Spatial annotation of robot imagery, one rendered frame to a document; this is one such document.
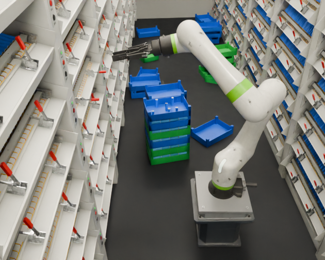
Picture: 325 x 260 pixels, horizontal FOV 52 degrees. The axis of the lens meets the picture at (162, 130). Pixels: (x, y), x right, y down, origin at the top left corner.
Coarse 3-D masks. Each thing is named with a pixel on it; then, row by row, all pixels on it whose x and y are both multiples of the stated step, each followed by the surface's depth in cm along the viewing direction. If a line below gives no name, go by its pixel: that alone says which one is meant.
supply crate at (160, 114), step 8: (176, 96) 245; (144, 104) 236; (152, 104) 244; (160, 104) 246; (168, 104) 245; (176, 104) 245; (184, 104) 245; (160, 112) 237; (168, 112) 227; (176, 112) 229; (184, 112) 230; (152, 120) 228
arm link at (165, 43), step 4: (164, 36) 156; (168, 36) 155; (160, 40) 155; (164, 40) 154; (168, 40) 154; (160, 44) 154; (164, 44) 154; (168, 44) 154; (160, 48) 156; (164, 48) 155; (168, 48) 155; (172, 48) 155; (164, 52) 156; (168, 52) 156; (172, 52) 157; (168, 56) 162
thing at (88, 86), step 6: (90, 54) 179; (96, 54) 179; (84, 60) 179; (90, 60) 179; (96, 60) 181; (90, 66) 176; (96, 66) 178; (90, 78) 166; (84, 84) 160; (90, 84) 162; (84, 90) 156; (90, 90) 158; (84, 96) 152; (90, 96) 161; (78, 108) 144; (84, 108) 145; (78, 114) 141; (84, 114) 142
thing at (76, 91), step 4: (88, 60) 175; (84, 64) 170; (84, 68) 168; (80, 72) 163; (84, 72) 164; (80, 76) 160; (80, 80) 157; (76, 84) 154; (80, 84) 157; (76, 88) 151; (76, 92) 148; (80, 96) 150; (76, 108) 142
